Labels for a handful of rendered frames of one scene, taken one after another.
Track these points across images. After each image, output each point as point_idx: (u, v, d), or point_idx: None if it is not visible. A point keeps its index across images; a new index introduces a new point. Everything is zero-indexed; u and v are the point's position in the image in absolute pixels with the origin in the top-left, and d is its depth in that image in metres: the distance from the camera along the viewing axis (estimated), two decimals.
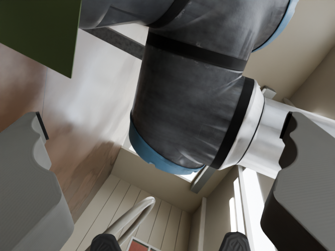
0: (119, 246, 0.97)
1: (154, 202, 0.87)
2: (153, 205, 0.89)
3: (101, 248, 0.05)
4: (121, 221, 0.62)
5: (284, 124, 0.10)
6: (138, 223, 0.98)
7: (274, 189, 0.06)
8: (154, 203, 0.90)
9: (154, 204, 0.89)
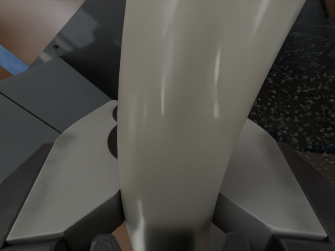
0: None
1: (153, 202, 0.05)
2: (218, 113, 0.03)
3: (101, 248, 0.05)
4: None
5: None
6: None
7: None
8: (167, 64, 0.03)
9: (201, 80, 0.03)
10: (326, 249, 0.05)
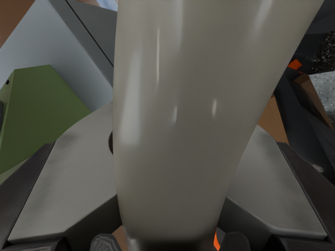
0: None
1: (153, 218, 0.04)
2: (225, 124, 0.03)
3: (101, 248, 0.05)
4: None
5: None
6: None
7: None
8: (166, 69, 0.03)
9: (205, 87, 0.03)
10: (326, 249, 0.05)
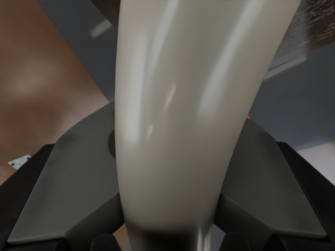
0: (193, 198, 0.04)
1: None
2: None
3: (101, 248, 0.05)
4: None
5: None
6: None
7: None
8: None
9: None
10: (325, 248, 0.05)
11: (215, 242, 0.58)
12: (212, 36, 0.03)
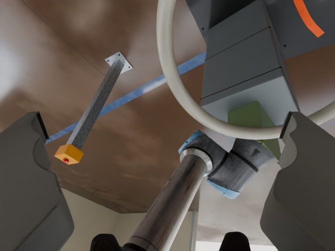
0: (167, 22, 0.35)
1: (252, 138, 0.49)
2: (244, 134, 0.48)
3: (101, 248, 0.05)
4: None
5: (284, 124, 0.10)
6: (186, 92, 0.43)
7: (274, 189, 0.06)
8: (240, 137, 0.49)
9: (242, 136, 0.48)
10: None
11: (265, 61, 0.94)
12: (167, 0, 0.33)
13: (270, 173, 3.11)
